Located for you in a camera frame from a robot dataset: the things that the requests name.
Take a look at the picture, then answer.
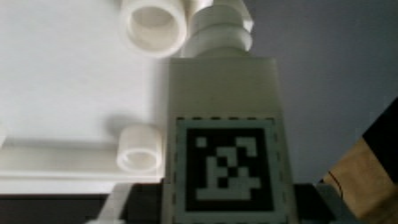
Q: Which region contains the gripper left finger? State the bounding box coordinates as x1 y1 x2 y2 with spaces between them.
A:
83 183 163 224

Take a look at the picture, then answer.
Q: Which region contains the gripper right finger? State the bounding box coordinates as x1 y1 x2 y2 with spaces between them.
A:
294 183 362 224

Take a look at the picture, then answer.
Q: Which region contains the white table leg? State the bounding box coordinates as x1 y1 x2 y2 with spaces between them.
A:
161 0 298 224

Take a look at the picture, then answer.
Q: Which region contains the white square tabletop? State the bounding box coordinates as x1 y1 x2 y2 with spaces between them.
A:
0 0 188 194

